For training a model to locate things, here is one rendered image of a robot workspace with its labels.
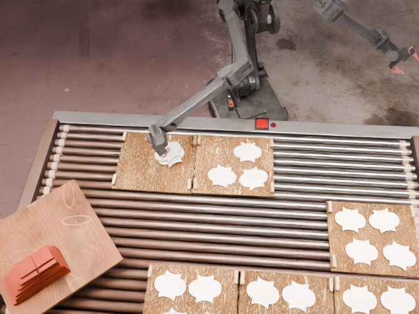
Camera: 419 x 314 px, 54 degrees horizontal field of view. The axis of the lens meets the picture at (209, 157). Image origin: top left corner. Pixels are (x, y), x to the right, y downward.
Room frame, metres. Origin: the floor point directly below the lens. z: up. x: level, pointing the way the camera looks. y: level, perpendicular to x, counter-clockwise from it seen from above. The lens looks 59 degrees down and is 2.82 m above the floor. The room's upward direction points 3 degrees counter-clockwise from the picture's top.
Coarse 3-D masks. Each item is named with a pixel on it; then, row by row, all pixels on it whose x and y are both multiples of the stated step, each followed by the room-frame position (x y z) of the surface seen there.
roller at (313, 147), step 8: (64, 136) 1.33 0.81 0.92; (72, 136) 1.33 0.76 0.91; (80, 136) 1.33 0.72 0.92; (88, 136) 1.32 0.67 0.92; (96, 136) 1.32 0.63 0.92; (104, 136) 1.31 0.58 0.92; (112, 136) 1.31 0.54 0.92; (120, 136) 1.31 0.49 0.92; (280, 144) 1.19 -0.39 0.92; (288, 144) 1.19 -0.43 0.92; (296, 144) 1.19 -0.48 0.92; (304, 144) 1.19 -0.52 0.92; (312, 144) 1.18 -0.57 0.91; (328, 152) 1.14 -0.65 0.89; (336, 152) 1.13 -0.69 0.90; (344, 152) 1.13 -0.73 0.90; (352, 152) 1.12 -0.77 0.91; (360, 152) 1.12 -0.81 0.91; (368, 152) 1.11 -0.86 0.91; (376, 152) 1.11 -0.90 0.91; (384, 152) 1.11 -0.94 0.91; (392, 152) 1.10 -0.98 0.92; (400, 152) 1.10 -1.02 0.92; (408, 152) 1.10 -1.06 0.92
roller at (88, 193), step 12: (48, 192) 0.99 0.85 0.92; (84, 192) 0.97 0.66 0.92; (96, 192) 0.97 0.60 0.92; (108, 192) 0.97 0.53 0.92; (120, 192) 0.96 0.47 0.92; (132, 192) 0.96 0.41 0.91; (216, 204) 0.87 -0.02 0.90; (228, 204) 0.86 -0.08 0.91; (240, 204) 0.86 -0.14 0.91; (252, 204) 0.85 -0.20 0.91; (264, 204) 0.84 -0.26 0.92; (276, 204) 0.84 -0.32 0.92; (288, 204) 0.84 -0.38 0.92; (300, 204) 0.83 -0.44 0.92; (312, 204) 0.83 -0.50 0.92; (324, 204) 0.82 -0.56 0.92
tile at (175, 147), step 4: (168, 144) 1.21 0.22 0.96; (172, 144) 1.21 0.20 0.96; (176, 144) 1.21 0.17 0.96; (172, 148) 1.18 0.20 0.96; (176, 148) 1.18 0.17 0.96; (180, 148) 1.18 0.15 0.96; (168, 152) 1.16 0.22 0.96; (172, 152) 1.16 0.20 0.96; (176, 152) 1.16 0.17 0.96; (156, 156) 1.14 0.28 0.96; (168, 156) 1.13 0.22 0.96; (172, 156) 1.13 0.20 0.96; (176, 156) 1.13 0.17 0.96; (160, 160) 1.11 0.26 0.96; (164, 160) 1.11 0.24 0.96; (168, 160) 1.11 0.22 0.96
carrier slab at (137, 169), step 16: (128, 144) 1.24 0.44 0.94; (144, 144) 1.24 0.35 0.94; (192, 144) 1.22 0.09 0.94; (128, 160) 1.14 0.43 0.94; (144, 160) 1.13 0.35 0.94; (192, 160) 1.12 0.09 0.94; (128, 176) 1.04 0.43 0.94; (144, 176) 1.04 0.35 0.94; (160, 176) 1.03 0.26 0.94; (176, 176) 1.02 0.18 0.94; (192, 176) 1.02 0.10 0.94; (160, 192) 0.94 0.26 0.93; (176, 192) 0.93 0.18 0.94
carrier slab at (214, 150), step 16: (208, 144) 1.21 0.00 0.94; (224, 144) 1.21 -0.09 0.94; (240, 144) 1.20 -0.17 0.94; (256, 144) 1.19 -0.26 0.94; (208, 160) 1.11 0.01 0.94; (224, 160) 1.10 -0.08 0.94; (240, 160) 1.10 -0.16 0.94; (256, 160) 1.09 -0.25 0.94; (272, 160) 1.09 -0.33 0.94; (240, 176) 1.00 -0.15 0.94; (272, 176) 0.99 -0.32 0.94; (208, 192) 0.92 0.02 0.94; (224, 192) 0.92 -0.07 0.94; (240, 192) 0.91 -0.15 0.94; (256, 192) 0.91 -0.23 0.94
